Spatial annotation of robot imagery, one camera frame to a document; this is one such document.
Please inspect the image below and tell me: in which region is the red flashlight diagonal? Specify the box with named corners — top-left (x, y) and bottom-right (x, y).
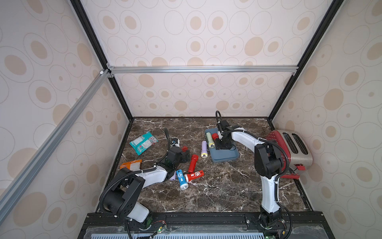
top-left (212, 133), bottom-right (219, 140)

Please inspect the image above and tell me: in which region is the blue storage tray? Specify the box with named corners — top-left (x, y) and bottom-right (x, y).
top-left (205, 128), bottom-right (239, 163)

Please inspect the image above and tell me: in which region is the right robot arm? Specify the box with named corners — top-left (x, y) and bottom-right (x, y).
top-left (215, 111), bottom-right (289, 229)

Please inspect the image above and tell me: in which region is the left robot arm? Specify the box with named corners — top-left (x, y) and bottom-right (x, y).
top-left (99, 128), bottom-right (191, 228)

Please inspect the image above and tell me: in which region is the purple flashlight yellow head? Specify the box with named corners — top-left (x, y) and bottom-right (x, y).
top-left (170, 173), bottom-right (177, 181)

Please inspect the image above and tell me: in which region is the teal snack packet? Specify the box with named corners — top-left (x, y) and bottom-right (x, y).
top-left (129, 131), bottom-right (158, 155)

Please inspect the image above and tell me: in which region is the orange snack packet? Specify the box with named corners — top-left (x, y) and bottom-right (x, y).
top-left (120, 159), bottom-right (142, 171)

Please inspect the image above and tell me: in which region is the red and steel toaster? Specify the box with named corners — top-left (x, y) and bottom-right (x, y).
top-left (266, 130), bottom-right (313, 179)

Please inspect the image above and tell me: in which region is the horizontal aluminium rail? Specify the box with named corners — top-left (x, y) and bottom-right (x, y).
top-left (101, 65), bottom-right (298, 76)

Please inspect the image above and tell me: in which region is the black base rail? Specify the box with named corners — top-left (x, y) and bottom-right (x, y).
top-left (78, 211), bottom-right (334, 239)

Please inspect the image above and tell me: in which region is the left diagonal aluminium rail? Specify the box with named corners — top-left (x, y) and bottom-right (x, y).
top-left (1, 69), bottom-right (110, 223)

